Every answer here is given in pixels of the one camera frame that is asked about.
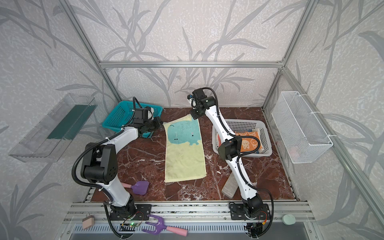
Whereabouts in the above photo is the light green cloth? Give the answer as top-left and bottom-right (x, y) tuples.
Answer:
(164, 114), (207, 183)

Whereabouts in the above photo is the orange patterned towel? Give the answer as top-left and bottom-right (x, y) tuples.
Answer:
(235, 128), (264, 153)

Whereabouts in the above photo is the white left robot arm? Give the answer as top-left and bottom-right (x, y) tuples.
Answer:
(72, 107), (163, 212)

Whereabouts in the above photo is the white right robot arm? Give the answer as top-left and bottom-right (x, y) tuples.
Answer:
(188, 87), (275, 215)

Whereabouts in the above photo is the teal plastic basket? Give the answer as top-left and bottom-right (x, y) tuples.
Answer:
(102, 101), (163, 138)

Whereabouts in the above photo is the white plastic basket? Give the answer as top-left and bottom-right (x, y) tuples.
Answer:
(212, 119), (273, 158)

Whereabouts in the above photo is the grey stone block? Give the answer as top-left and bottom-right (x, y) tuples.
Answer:
(222, 173), (239, 199)

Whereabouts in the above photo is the pink sponge block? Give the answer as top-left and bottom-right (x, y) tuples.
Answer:
(82, 215), (95, 230)

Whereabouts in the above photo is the mint green round object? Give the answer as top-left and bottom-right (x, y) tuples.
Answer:
(282, 214), (296, 226)

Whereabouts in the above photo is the purple toy shovel pink handle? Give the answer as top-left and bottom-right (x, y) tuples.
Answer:
(122, 181), (150, 196)

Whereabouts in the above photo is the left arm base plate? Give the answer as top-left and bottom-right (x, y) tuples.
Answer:
(109, 204), (152, 233)

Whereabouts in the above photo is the clear plastic wall shelf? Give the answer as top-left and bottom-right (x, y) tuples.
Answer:
(9, 94), (98, 163)

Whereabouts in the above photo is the purple toy rake pink handle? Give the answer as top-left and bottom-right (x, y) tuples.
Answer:
(142, 214), (188, 237)

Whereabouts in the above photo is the aluminium frame profile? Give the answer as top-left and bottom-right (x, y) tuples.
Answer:
(59, 1), (384, 225)

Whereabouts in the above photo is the white wire mesh basket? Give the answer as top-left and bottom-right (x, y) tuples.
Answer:
(272, 91), (333, 164)

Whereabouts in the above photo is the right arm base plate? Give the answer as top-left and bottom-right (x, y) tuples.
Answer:
(229, 202), (271, 221)

